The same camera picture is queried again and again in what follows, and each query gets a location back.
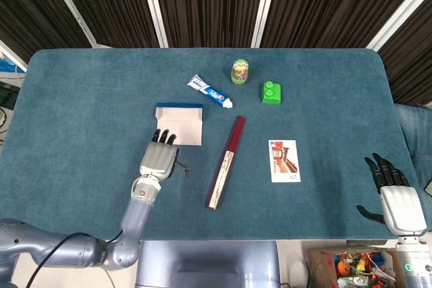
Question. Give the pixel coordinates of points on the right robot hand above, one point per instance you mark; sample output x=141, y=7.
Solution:
x=403, y=207

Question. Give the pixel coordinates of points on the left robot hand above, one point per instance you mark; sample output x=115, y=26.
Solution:
x=157, y=160

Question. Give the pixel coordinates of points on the wire-frame eyeglasses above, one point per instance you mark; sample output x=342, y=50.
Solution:
x=186, y=170

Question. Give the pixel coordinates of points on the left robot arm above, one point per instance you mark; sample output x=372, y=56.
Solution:
x=135, y=214

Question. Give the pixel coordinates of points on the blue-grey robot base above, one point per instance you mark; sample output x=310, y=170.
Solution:
x=209, y=261

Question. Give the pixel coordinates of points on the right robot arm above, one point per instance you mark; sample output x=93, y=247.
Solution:
x=415, y=267

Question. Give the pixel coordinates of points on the dark red folded fan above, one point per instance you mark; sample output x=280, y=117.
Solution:
x=229, y=153

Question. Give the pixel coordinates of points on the blue jeans leg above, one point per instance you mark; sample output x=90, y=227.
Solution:
x=418, y=133

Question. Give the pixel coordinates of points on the teal table cloth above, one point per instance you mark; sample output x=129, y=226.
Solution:
x=84, y=116

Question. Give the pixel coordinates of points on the blue white toothpaste tube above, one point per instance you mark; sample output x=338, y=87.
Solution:
x=209, y=90

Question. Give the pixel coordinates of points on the cardboard box of toys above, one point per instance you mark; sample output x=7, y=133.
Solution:
x=320, y=267

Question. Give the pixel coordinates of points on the red picture postcard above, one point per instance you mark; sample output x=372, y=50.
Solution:
x=283, y=161

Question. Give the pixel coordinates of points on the green toy building block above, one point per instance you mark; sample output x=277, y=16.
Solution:
x=271, y=95

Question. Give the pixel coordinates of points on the dark brown pleated curtain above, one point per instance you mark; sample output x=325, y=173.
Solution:
x=209, y=4

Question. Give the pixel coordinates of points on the white aluminium frame post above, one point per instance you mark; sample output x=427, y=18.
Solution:
x=153, y=4
x=67, y=4
x=265, y=4
x=13, y=55
x=398, y=15

